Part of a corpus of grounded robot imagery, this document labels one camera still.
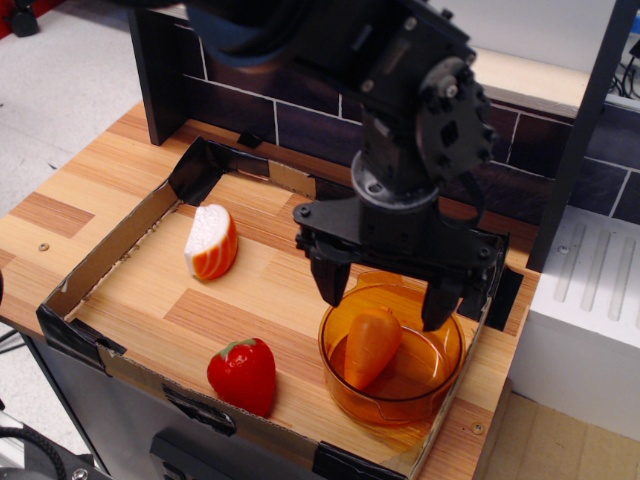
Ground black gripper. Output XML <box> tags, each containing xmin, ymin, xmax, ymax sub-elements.
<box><xmin>293</xmin><ymin>151</ymin><xmax>503</xmax><ymax>332</ymax></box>

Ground red toy strawberry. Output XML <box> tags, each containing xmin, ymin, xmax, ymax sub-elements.
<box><xmin>207</xmin><ymin>338</ymin><xmax>276</xmax><ymax>417</ymax></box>

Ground black object top left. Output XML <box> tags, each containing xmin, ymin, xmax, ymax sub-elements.
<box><xmin>1</xmin><ymin>0</ymin><xmax>39</xmax><ymax>38</ymax></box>

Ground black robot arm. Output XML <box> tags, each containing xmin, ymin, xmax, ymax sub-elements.
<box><xmin>186</xmin><ymin>1</ymin><xmax>499</xmax><ymax>331</ymax></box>

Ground dark tile backsplash shelf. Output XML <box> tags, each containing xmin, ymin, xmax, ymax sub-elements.
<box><xmin>124</xmin><ymin>0</ymin><xmax>640</xmax><ymax>274</ymax></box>

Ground orange transparent plastic pot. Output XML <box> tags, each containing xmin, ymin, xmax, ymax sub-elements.
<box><xmin>318</xmin><ymin>272</ymin><xmax>467</xmax><ymax>425</ymax></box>

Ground black cables right edge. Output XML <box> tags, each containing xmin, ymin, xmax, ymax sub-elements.
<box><xmin>607</xmin><ymin>39</ymin><xmax>640</xmax><ymax>99</ymax></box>

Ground white orange salmon sushi toy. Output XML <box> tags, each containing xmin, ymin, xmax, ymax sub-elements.
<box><xmin>184</xmin><ymin>204</ymin><xmax>238</xmax><ymax>280</ymax></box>

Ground orange toy carrot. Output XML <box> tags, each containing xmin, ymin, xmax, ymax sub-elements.
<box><xmin>344</xmin><ymin>306</ymin><xmax>402</xmax><ymax>390</ymax></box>

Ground cardboard fence with black tape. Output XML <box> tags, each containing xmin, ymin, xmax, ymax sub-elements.
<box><xmin>37</xmin><ymin>138</ymin><xmax>521</xmax><ymax>479</ymax></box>

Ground white ribbed sink drainboard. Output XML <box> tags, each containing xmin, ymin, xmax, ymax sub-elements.
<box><xmin>509</xmin><ymin>207</ymin><xmax>639</xmax><ymax>440</ymax></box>

